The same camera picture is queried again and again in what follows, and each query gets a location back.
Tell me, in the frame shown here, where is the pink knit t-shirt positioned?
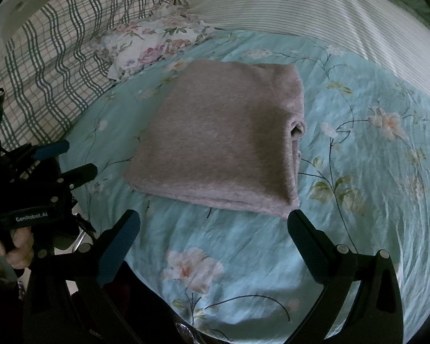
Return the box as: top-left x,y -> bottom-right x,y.
125,60 -> 306,218

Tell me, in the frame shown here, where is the person's left hand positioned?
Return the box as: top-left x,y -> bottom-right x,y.
0,228 -> 34,271

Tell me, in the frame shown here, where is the plaid checkered blanket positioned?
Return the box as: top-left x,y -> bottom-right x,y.
0,0 -> 173,150

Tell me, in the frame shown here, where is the white floral pink cloth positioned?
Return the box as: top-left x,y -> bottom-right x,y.
90,5 -> 215,82

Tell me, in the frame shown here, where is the white striped pillow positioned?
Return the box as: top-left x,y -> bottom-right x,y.
178,0 -> 430,97

